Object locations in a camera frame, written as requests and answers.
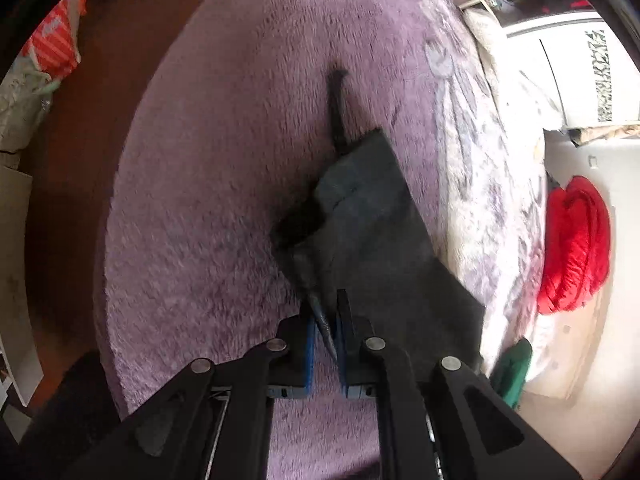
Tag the dark garment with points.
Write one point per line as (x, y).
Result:
(370, 220)

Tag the orange striped bag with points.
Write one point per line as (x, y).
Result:
(55, 40)

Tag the white sliding-door wardrobe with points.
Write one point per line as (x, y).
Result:
(565, 70)

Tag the pale crumpled cloth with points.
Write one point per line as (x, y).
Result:
(22, 105)

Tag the green garment with white stripes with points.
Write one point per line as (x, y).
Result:
(512, 372)

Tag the red quilt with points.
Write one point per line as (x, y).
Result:
(575, 245)

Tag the purple floral plush blanket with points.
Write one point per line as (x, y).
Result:
(210, 160)

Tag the white furniture panel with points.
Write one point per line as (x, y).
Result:
(15, 285)

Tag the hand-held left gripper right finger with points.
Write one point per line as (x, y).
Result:
(342, 355)

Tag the white fluffy cloth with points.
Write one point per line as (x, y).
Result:
(482, 35)

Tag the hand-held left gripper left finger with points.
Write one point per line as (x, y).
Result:
(310, 355)

